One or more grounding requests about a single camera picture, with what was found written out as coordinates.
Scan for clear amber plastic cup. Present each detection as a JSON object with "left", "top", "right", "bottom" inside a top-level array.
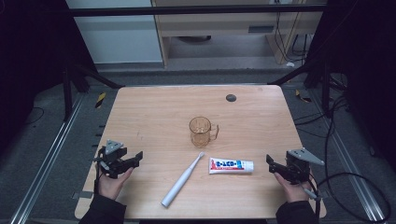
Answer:
[{"left": 188, "top": 116, "right": 220, "bottom": 148}]

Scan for black floor cable loop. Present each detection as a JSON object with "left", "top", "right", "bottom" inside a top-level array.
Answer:
[{"left": 317, "top": 92, "right": 392, "bottom": 224}]

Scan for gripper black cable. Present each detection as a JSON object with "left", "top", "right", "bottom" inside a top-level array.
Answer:
[
  {"left": 92, "top": 148, "right": 106, "bottom": 195},
  {"left": 298, "top": 174, "right": 323, "bottom": 223}
]

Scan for light wooden desk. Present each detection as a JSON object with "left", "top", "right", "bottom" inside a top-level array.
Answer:
[{"left": 150, "top": 0, "right": 325, "bottom": 68}]

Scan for black curtain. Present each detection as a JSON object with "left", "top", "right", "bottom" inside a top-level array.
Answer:
[
  {"left": 0, "top": 0, "right": 98, "bottom": 157},
  {"left": 304, "top": 0, "right": 396, "bottom": 172}
]

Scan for person's left hand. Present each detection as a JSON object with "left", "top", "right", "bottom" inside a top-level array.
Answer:
[{"left": 97, "top": 166, "right": 134, "bottom": 201}]

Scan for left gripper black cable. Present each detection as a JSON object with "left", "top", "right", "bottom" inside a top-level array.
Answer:
[{"left": 92, "top": 148, "right": 106, "bottom": 195}]

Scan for yellow black striped tape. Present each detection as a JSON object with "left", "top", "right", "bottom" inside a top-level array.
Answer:
[
  {"left": 94, "top": 91, "right": 107, "bottom": 109},
  {"left": 294, "top": 89, "right": 313, "bottom": 104}
]

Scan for aluminium floor rail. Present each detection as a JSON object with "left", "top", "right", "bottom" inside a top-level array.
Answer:
[
  {"left": 309, "top": 89, "right": 388, "bottom": 224},
  {"left": 8, "top": 92, "right": 86, "bottom": 224}
]

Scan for black hanging desk cables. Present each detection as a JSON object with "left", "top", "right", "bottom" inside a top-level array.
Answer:
[{"left": 273, "top": 0, "right": 310, "bottom": 63}]

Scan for black horizontal bar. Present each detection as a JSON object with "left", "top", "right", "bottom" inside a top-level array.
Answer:
[{"left": 68, "top": 4, "right": 327, "bottom": 18}]

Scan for thin black floor cable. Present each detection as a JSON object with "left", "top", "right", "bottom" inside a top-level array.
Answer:
[{"left": 25, "top": 105, "right": 46, "bottom": 126}]

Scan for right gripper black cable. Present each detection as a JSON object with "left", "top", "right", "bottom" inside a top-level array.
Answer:
[{"left": 298, "top": 174, "right": 323, "bottom": 223}]

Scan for white toothpaste tube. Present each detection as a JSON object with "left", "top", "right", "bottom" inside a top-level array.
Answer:
[{"left": 208, "top": 157, "right": 255, "bottom": 175}]

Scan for white electric toothbrush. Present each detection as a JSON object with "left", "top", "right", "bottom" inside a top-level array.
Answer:
[{"left": 160, "top": 151, "right": 205, "bottom": 209}]

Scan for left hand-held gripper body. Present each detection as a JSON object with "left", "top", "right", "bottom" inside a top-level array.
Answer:
[{"left": 93, "top": 139, "right": 135, "bottom": 179}]

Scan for person's right hand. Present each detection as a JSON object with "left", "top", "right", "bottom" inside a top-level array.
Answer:
[{"left": 273, "top": 171, "right": 314, "bottom": 204}]

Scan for black metal stand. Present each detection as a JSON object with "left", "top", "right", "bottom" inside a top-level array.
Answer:
[
  {"left": 268, "top": 57, "right": 334, "bottom": 117},
  {"left": 61, "top": 60, "right": 126, "bottom": 123}
]

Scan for white cabinet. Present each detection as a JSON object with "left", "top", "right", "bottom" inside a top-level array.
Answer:
[{"left": 65, "top": 0, "right": 164, "bottom": 65}]

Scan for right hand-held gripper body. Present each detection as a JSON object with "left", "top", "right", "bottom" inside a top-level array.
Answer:
[{"left": 283, "top": 147, "right": 325, "bottom": 185}]

